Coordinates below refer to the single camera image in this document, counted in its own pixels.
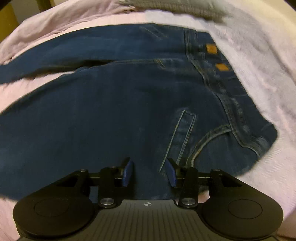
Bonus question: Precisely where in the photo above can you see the dark blue jeans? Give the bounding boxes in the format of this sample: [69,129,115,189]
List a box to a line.
[0,23,278,202]

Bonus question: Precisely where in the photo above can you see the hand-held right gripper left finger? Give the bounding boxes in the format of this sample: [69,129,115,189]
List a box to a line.
[57,157,134,208]

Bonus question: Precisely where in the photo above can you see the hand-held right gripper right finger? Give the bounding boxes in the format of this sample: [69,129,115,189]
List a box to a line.
[166,158,241,208]

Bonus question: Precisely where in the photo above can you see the lavender herringbone duvet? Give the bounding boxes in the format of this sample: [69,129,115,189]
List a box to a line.
[0,0,296,241]

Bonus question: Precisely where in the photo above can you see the pink fleece blanket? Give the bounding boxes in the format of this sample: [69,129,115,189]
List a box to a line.
[0,0,148,65]

